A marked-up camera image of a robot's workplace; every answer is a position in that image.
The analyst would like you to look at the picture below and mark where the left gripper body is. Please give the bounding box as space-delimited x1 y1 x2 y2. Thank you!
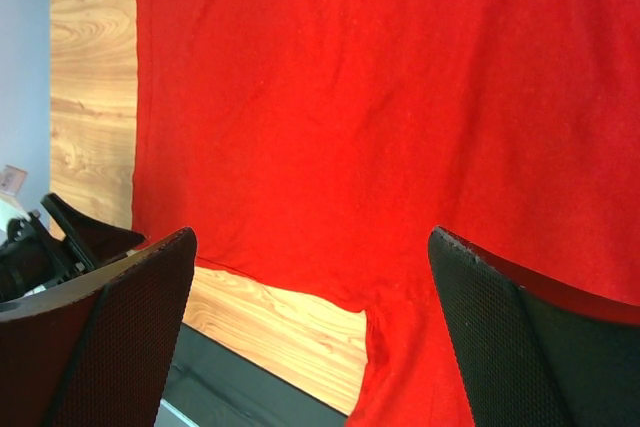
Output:
1 212 95 302

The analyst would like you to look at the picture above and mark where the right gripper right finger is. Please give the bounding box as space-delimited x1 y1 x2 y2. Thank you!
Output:
428 227 639 426

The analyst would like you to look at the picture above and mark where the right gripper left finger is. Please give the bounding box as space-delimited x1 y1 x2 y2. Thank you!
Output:
1 228 197 426

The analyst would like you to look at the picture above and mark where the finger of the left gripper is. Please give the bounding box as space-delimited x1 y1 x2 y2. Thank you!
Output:
41 193 146 272

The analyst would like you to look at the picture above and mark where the red t shirt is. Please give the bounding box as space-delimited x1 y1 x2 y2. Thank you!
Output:
132 0 639 426

